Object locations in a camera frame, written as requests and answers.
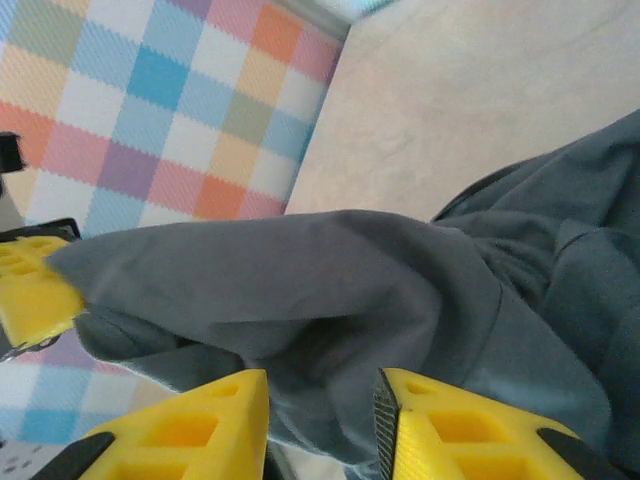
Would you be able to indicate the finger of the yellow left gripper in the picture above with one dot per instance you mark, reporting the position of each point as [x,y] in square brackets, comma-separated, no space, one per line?
[35,295]
[25,347]

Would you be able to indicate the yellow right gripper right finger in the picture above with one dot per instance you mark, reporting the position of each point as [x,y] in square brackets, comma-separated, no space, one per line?
[475,440]

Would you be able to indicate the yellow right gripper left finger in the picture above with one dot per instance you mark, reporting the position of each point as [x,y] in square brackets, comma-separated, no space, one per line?
[200,435]

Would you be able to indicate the dark grey t-shirt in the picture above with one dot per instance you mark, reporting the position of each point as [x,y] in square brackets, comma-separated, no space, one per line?
[300,280]

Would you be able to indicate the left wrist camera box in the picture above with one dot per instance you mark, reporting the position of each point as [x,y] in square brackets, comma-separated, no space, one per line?
[10,152]

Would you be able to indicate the aluminium frame post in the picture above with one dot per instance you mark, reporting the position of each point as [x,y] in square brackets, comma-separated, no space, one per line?
[325,15]

